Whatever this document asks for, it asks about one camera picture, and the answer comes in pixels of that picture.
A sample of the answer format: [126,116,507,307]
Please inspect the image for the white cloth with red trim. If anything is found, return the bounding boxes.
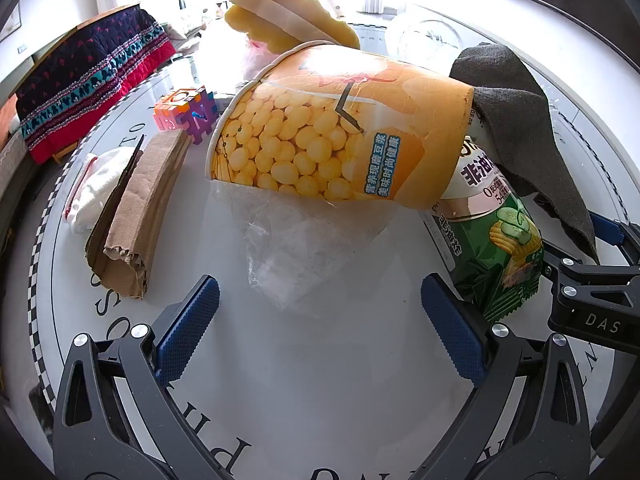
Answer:
[62,149,138,235]

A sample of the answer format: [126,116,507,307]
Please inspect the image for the brown corrugated cardboard piece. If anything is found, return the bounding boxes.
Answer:
[84,131,193,302]

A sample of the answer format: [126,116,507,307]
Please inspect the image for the colourful foam puzzle cube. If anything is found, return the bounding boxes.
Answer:
[152,86,218,147]

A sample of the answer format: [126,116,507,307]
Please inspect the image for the orange soybean print paper cup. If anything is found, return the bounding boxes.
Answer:
[204,41,476,211]

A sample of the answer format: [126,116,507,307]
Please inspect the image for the clear plastic film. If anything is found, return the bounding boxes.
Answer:
[209,180,396,318]

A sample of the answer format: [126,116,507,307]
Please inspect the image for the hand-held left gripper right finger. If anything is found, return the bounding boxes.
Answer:
[420,273,621,480]

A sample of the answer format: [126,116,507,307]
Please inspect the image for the dark grey cloth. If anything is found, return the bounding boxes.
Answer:
[448,42,601,266]

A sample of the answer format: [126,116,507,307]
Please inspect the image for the yellow sponge with beige band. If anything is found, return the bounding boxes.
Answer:
[223,0,362,53]

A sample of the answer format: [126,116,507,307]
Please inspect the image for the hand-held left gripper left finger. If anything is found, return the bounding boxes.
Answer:
[52,274,236,480]

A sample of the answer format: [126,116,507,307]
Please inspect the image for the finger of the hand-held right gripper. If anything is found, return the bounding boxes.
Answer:
[587,211,640,261]
[541,239,640,347]

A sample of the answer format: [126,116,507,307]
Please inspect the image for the green snack packet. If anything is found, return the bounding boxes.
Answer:
[422,135,546,323]

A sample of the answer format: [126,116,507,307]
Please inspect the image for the pink fluffy ball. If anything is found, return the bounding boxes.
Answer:
[240,35,281,81]

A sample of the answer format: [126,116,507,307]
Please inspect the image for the dark patterned red-edged blanket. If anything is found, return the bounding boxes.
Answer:
[15,4,178,165]

